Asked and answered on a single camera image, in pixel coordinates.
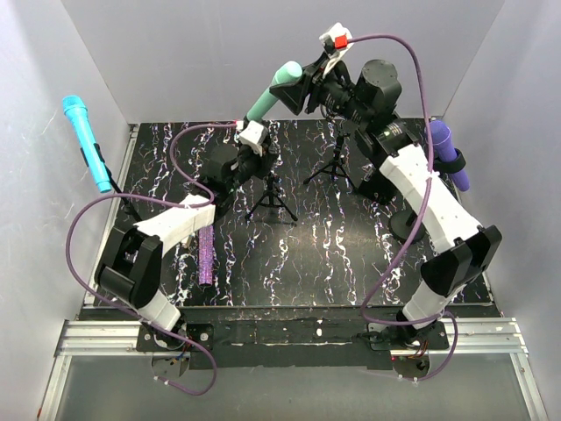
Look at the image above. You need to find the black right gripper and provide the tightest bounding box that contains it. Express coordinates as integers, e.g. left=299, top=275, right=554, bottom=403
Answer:
left=270, top=50, right=371, bottom=127

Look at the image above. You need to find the mint green toy microphone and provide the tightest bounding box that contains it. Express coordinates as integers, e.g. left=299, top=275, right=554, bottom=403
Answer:
left=243, top=60, right=304, bottom=124

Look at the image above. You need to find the black shock mount tripod stand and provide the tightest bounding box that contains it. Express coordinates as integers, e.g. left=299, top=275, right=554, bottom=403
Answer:
left=303, top=106, right=356, bottom=191

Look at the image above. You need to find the black slim tripod stand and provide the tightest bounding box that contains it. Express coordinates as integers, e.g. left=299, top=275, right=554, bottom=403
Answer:
left=245, top=172, right=298, bottom=222

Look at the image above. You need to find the purple glitter microphone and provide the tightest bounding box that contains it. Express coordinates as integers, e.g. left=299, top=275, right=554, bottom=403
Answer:
left=198, top=225, right=214, bottom=287

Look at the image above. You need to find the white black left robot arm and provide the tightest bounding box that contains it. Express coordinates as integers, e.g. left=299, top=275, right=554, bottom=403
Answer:
left=95, top=145, right=280, bottom=351

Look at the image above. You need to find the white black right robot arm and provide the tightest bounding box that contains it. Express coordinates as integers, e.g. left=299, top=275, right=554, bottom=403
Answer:
left=270, top=59, right=502, bottom=349

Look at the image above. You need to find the purple toy microphone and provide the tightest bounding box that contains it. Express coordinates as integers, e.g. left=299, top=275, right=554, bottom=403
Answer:
left=428, top=119, right=470, bottom=192

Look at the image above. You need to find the black round base stand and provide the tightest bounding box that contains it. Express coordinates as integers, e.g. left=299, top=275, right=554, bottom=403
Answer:
left=109, top=175, right=141, bottom=222
left=388, top=210, right=417, bottom=243

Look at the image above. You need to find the black left round base stand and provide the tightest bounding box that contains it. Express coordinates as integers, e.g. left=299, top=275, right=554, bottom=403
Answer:
left=109, top=175, right=141, bottom=222

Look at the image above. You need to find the cyan toy microphone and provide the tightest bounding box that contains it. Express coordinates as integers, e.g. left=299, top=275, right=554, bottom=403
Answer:
left=62, top=95, right=111, bottom=193

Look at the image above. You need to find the black angled box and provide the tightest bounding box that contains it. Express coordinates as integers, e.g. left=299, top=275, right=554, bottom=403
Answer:
left=358, top=168, right=396, bottom=205

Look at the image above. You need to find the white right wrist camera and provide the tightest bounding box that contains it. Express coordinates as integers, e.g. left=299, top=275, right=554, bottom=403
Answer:
left=319, top=22, right=352, bottom=75

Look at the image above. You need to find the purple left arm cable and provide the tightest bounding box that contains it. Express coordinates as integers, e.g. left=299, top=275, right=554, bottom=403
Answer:
left=64, top=122, right=246, bottom=396

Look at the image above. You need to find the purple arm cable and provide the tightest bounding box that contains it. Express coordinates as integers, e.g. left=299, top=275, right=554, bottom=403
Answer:
left=345, top=33, right=459, bottom=382
left=64, top=122, right=246, bottom=396

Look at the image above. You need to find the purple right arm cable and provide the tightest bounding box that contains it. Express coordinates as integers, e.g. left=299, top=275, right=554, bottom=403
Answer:
left=345, top=33, right=459, bottom=382

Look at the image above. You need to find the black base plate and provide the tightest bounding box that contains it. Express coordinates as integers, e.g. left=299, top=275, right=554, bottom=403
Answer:
left=136, top=304, right=450, bottom=371

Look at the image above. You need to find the aluminium rail frame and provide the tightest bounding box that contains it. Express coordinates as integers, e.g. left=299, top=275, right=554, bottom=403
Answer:
left=39, top=318, right=548, bottom=420

